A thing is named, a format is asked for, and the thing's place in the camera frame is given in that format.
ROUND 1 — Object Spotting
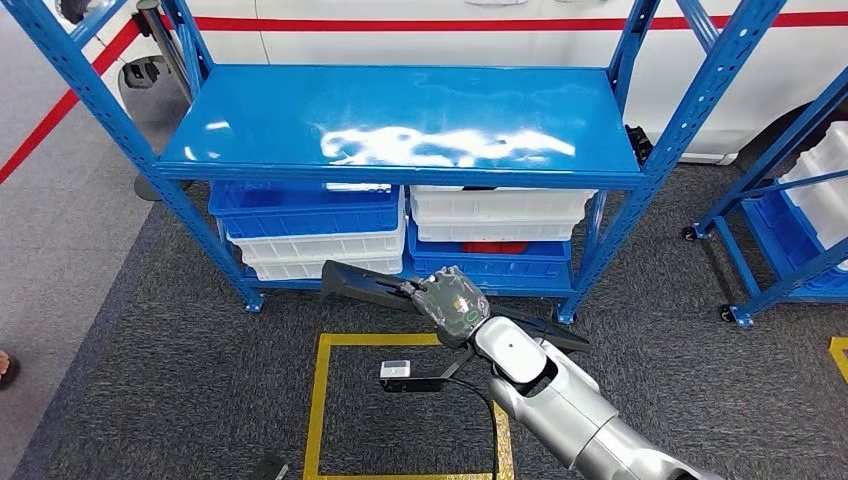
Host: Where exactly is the red item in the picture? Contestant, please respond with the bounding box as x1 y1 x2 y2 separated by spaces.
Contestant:
461 241 531 256

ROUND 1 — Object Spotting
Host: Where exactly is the blue metal shelf rack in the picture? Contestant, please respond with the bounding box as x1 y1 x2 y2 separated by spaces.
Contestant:
0 0 790 326
682 66 848 330

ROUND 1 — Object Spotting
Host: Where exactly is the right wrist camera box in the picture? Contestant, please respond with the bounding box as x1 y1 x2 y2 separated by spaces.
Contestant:
378 344 478 394

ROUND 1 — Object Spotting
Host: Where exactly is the black camera cable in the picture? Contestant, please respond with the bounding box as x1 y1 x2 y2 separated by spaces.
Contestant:
442 376 501 480

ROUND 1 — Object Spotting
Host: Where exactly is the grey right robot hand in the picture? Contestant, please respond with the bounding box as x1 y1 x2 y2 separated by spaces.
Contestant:
399 266 492 349

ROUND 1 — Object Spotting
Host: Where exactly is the white plastic bin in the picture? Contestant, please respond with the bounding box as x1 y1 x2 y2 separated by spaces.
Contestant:
227 218 407 263
408 185 598 223
780 157 848 270
800 122 848 181
246 254 405 282
413 218 588 243

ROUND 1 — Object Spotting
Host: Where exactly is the red barrier belt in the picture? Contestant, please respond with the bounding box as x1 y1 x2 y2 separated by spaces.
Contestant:
0 19 142 187

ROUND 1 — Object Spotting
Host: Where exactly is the blue plastic bin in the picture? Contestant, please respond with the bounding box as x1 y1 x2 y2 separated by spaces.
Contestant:
208 182 402 240
741 188 848 296
405 225 574 287

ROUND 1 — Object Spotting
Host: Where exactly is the black plastic slotted part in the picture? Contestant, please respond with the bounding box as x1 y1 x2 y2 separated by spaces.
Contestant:
319 259 591 354

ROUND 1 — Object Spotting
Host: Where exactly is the white car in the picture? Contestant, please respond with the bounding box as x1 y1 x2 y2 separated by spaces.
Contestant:
56 0 848 166

